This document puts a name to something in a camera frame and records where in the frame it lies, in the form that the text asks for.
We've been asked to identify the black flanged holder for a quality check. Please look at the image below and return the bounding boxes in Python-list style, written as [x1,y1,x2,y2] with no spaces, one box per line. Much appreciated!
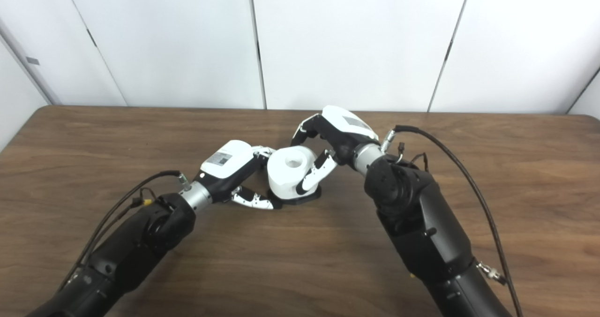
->
[267,187,323,206]

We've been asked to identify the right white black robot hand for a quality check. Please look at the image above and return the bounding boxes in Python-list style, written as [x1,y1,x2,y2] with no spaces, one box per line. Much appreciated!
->
[291,105,380,196]

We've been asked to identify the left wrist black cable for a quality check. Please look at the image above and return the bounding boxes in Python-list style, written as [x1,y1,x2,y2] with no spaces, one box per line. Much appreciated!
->
[59,170,190,292]

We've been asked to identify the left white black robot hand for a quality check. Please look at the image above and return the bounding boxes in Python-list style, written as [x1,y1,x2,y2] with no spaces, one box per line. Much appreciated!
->
[193,140,283,211]

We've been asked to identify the round white cylinder piece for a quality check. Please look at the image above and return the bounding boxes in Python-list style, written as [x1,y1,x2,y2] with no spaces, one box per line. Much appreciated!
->
[267,146,318,200]

